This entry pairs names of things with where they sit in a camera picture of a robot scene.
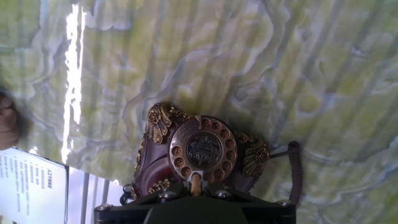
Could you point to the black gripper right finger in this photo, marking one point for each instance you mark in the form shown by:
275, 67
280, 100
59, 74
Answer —
267, 211

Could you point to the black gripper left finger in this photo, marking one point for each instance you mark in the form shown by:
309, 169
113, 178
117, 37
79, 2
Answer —
124, 211

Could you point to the thin wooden stick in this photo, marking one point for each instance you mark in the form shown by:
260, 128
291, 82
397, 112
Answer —
195, 185

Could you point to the person's bare hand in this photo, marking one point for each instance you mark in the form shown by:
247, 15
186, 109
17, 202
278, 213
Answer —
7, 124

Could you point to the printed white paper sheet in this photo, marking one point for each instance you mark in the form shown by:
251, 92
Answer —
31, 186

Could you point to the green marble pattern mat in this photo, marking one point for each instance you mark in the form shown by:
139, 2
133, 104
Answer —
217, 62

